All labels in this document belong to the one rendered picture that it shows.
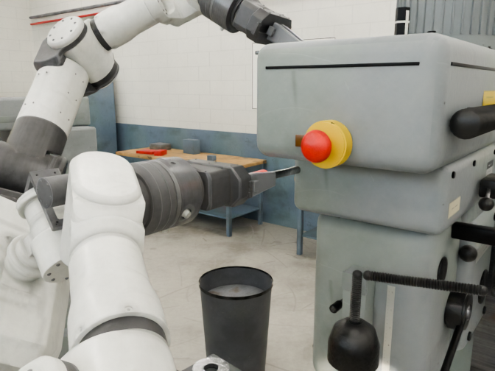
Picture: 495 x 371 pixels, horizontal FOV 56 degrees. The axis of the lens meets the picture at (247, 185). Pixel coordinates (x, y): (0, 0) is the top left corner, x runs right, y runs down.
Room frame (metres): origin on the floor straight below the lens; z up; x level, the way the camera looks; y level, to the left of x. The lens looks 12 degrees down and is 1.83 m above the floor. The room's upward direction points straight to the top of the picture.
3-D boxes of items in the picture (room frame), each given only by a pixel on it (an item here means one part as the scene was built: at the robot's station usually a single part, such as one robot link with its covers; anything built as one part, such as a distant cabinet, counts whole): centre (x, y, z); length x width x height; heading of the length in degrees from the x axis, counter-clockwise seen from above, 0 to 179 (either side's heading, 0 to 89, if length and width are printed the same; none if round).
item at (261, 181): (0.63, -0.02, 1.70); 0.06 x 0.02 x 0.03; 142
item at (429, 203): (0.79, -0.27, 1.68); 0.34 x 0.24 x 0.10; 142
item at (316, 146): (0.56, -0.09, 1.76); 0.04 x 0.03 x 0.04; 52
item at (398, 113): (0.77, -0.25, 1.81); 0.47 x 0.26 x 0.16; 142
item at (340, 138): (0.58, -0.10, 1.76); 0.06 x 0.02 x 0.06; 52
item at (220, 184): (0.60, 0.08, 1.70); 0.13 x 0.12 x 0.10; 52
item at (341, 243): (0.76, -0.25, 1.47); 0.21 x 0.19 x 0.32; 52
